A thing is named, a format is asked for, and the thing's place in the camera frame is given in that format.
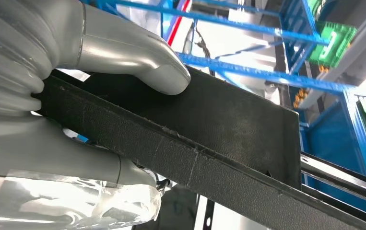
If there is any blue metal shelf rack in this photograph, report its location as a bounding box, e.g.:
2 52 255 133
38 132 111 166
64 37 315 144
81 0 366 219

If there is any red barrier belt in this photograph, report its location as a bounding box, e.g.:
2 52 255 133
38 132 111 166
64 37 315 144
166 0 192 47

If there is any clear plastic hand cover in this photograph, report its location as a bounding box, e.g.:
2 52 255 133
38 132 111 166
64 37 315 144
0 168 162 230

